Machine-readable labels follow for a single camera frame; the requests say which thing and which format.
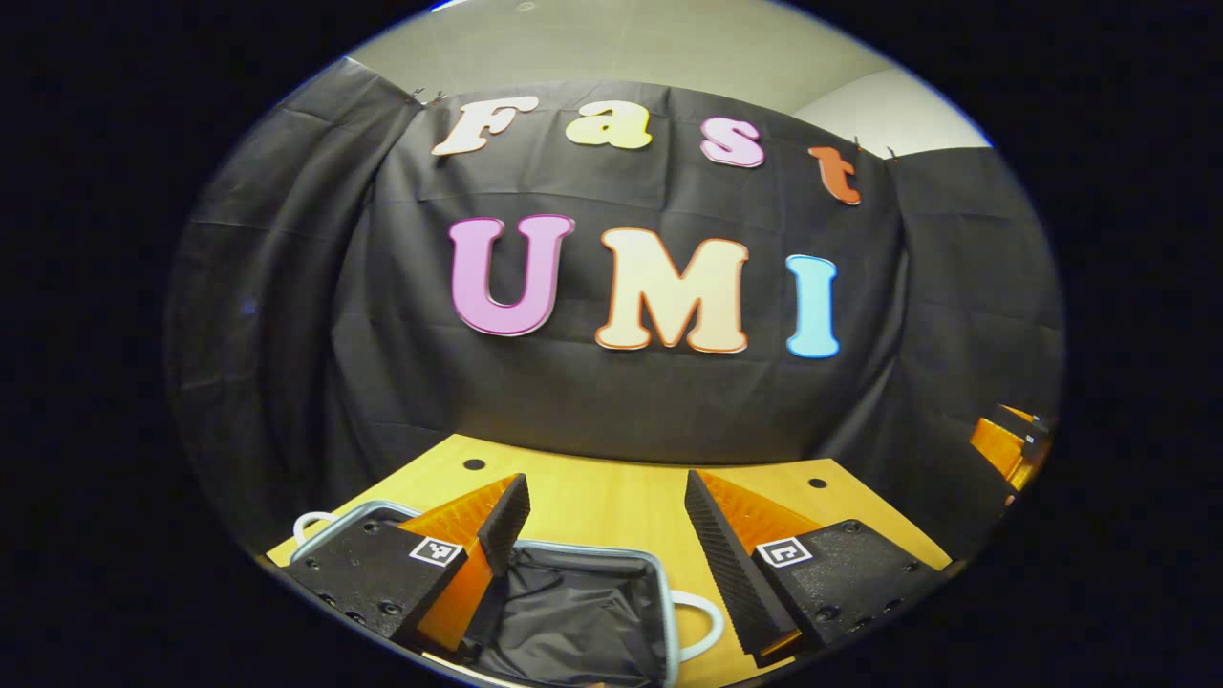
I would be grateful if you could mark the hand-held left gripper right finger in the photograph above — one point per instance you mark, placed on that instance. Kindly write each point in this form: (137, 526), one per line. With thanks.
(731, 573)

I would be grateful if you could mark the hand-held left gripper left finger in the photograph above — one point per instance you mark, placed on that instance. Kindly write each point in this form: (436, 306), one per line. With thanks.
(506, 521)

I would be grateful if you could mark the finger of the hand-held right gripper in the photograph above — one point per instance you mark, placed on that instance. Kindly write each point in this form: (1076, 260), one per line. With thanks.
(1037, 441)

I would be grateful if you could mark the black backdrop cloth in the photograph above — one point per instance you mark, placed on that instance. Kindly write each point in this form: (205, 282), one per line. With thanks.
(621, 401)

